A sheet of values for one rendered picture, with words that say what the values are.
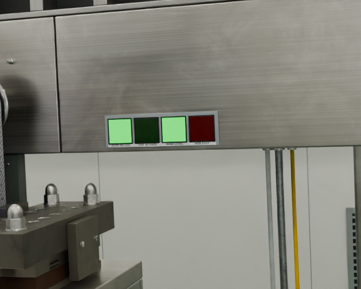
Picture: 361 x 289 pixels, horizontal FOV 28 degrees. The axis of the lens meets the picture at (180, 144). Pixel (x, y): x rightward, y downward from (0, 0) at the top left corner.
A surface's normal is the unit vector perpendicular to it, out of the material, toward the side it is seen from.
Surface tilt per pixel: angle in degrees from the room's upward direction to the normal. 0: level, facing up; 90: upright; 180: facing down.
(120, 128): 90
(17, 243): 90
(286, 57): 90
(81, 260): 90
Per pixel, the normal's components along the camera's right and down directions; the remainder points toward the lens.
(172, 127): -0.29, 0.06
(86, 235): 0.96, -0.03
